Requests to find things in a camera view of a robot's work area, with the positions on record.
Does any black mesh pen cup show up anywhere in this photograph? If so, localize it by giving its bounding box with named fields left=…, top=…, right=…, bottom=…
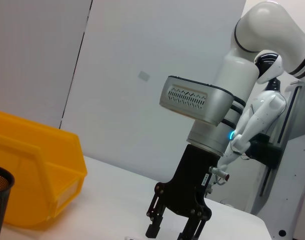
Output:
left=0, top=164, right=15, bottom=240

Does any white robot head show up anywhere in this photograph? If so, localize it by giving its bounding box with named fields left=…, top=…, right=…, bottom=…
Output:
left=253, top=49, right=284, bottom=85

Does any right wrist cable with plugs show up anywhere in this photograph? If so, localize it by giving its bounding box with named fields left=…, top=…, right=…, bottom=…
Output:
left=207, top=164, right=231, bottom=193

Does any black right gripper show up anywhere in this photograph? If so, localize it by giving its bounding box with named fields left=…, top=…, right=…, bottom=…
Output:
left=145, top=144, right=221, bottom=240

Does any yellow plastic bin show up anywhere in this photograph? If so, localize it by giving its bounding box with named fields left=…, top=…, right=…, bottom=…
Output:
left=0, top=108, right=88, bottom=224

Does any grey-white lift column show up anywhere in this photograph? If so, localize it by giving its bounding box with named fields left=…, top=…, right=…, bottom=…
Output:
left=249, top=81, right=305, bottom=240

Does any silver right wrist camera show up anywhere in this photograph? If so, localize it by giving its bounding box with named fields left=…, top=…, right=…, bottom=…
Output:
left=159, top=75, right=235, bottom=127

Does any black lift carriage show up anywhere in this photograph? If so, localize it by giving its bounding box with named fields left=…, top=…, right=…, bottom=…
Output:
left=248, top=133, right=283, bottom=168

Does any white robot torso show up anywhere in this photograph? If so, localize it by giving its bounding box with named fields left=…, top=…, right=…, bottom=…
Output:
left=251, top=89, right=288, bottom=131

